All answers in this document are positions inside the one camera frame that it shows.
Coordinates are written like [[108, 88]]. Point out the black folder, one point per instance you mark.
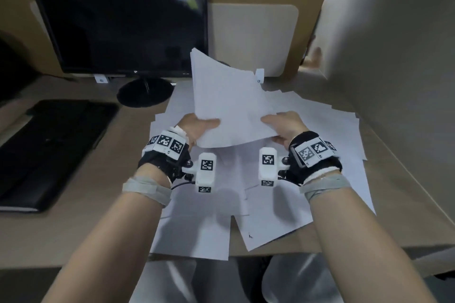
[[49, 150]]

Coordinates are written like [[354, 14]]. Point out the person's white trousers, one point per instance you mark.
[[302, 281]]

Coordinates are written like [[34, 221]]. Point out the person's left thumb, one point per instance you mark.
[[209, 123]]

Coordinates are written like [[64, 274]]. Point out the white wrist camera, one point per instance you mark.
[[207, 171], [268, 162]]

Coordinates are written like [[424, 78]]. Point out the black computer monitor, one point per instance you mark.
[[117, 18]]

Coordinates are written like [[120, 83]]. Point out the grey wrist band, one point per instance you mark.
[[147, 189], [325, 184]]

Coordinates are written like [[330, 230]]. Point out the person's left hand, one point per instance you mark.
[[190, 125]]

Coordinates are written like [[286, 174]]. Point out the person's left forearm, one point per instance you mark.
[[113, 253]]

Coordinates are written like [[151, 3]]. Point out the white desk divider panel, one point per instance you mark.
[[252, 36]]

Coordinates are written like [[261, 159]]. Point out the white paper bundle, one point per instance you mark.
[[227, 100]]

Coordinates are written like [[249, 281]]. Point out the small white tag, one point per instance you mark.
[[101, 79]]

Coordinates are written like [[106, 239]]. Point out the person's right forearm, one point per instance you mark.
[[359, 242]]

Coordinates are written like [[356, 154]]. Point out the large white partition board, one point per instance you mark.
[[391, 47]]

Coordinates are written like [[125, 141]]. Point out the person's right thumb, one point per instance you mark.
[[272, 120]]

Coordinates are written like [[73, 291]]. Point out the marker tracker block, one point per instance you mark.
[[165, 143], [312, 152]]

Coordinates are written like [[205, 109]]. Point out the person's right hand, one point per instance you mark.
[[288, 125]]

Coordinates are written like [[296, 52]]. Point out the pile of white sheets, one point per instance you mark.
[[312, 143]]

